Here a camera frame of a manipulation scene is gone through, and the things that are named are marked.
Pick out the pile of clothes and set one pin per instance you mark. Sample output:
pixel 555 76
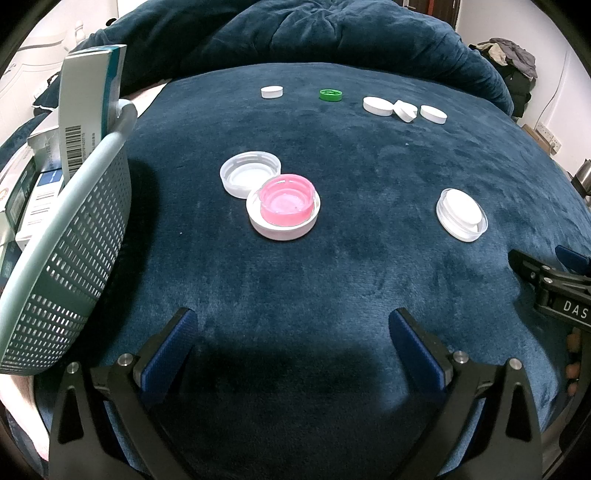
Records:
pixel 508 60

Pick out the person's right hand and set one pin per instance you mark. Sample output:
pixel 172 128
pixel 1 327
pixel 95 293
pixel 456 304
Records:
pixel 573 367

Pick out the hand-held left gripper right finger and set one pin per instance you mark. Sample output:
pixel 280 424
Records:
pixel 418 355

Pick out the green bottle cap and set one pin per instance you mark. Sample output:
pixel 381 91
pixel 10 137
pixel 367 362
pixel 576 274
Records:
pixel 331 95

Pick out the white round cap insert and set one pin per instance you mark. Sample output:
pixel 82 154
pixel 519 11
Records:
pixel 459 208

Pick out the steel cup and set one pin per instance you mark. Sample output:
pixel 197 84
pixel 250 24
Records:
pixel 584 177

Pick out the dark blue plush blanket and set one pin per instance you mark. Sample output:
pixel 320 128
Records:
pixel 323 286

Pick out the pile of medicine boxes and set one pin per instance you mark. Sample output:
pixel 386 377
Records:
pixel 90 101

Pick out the flat white bottle cap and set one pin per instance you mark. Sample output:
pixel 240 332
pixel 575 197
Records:
pixel 377 105
pixel 405 111
pixel 433 114

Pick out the pink bottle cap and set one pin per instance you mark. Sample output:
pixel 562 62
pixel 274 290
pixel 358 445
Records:
pixel 286 207

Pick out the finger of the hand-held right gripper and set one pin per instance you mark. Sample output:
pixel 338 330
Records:
pixel 575 261
pixel 531 267

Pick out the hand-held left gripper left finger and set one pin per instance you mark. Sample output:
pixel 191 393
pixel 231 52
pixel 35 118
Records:
pixel 171 355

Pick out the translucent large jar lid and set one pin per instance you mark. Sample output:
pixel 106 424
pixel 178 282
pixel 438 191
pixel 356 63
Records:
pixel 244 173

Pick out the dark blue piped pillow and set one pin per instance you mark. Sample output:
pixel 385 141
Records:
pixel 46 99

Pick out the white large jar lid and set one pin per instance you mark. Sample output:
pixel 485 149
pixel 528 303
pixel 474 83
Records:
pixel 277 231

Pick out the cardboard box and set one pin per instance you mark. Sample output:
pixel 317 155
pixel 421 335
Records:
pixel 531 133

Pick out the dark blue plush duvet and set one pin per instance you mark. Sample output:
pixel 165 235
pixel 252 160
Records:
pixel 323 32

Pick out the white flip-top lid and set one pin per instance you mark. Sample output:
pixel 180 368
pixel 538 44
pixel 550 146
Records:
pixel 461 236

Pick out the small white bottle cap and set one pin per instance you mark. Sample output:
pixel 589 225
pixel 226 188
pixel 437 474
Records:
pixel 271 92

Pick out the dark brown door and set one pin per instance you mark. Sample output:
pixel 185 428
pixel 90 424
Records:
pixel 434 11

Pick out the pale green perforated plastic basket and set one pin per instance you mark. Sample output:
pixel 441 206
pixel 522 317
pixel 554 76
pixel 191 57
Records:
pixel 69 258

